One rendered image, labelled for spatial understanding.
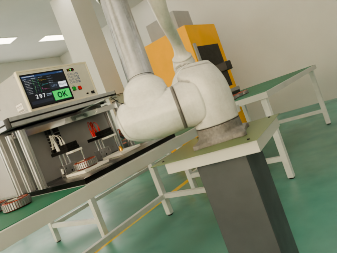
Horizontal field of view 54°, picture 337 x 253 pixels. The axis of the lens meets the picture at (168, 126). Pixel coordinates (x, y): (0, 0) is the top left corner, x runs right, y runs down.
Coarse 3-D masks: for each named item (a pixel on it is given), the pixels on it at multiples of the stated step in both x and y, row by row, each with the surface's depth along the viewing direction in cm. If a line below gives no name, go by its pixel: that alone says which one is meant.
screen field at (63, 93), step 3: (57, 90) 170; (60, 90) 172; (63, 90) 173; (66, 90) 174; (69, 90) 176; (54, 93) 168; (57, 93) 170; (60, 93) 171; (63, 93) 172; (66, 93) 174; (69, 93) 175; (54, 96) 168; (57, 96) 169; (60, 96) 171; (63, 96) 172; (66, 96) 173; (69, 96) 175; (57, 99) 169
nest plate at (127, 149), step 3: (138, 144) 176; (129, 147) 178; (132, 147) 172; (135, 147) 174; (123, 150) 174; (126, 150) 169; (129, 150) 170; (114, 153) 176; (117, 153) 170; (120, 153) 166; (123, 153) 167; (108, 156) 172; (111, 156) 170; (114, 156) 169; (105, 159) 174
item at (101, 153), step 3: (105, 147) 185; (108, 147) 186; (99, 150) 180; (102, 150) 182; (105, 150) 183; (108, 150) 185; (96, 153) 182; (99, 153) 181; (102, 153) 181; (105, 153) 183; (108, 153) 185; (111, 153) 186; (96, 156) 183; (99, 156) 182; (102, 156) 181; (105, 156) 182; (99, 159) 182; (102, 159) 181
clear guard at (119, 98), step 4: (112, 96) 166; (116, 96) 167; (120, 96) 169; (100, 100) 170; (104, 100) 173; (108, 100) 183; (112, 100) 195; (116, 100) 164; (120, 100) 165; (92, 104) 174; (96, 104) 180; (100, 104) 190; (84, 108) 179
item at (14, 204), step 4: (20, 196) 136; (24, 196) 131; (28, 196) 132; (12, 200) 135; (16, 200) 128; (20, 200) 129; (24, 200) 130; (28, 200) 131; (4, 204) 128; (8, 204) 127; (12, 204) 127; (16, 204) 128; (20, 204) 128; (24, 204) 130; (4, 208) 128; (8, 208) 127; (12, 208) 127; (16, 208) 127; (4, 212) 129; (8, 212) 128
